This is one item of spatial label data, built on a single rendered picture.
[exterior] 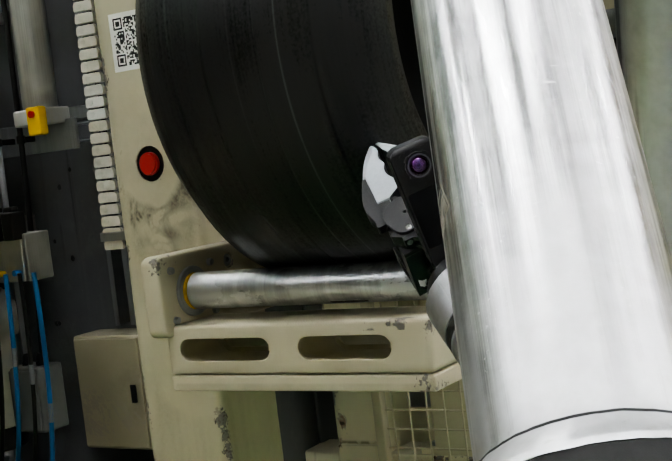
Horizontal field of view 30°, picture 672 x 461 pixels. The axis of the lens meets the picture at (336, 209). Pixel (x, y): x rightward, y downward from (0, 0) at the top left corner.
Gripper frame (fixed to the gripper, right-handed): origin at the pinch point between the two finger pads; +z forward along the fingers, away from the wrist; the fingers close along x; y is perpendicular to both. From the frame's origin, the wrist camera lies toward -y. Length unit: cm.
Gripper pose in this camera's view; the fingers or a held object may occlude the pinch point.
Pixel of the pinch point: (377, 148)
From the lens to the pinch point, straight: 125.8
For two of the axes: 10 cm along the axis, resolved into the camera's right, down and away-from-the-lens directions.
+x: 8.9, -4.5, 0.8
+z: -3.6, -5.8, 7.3
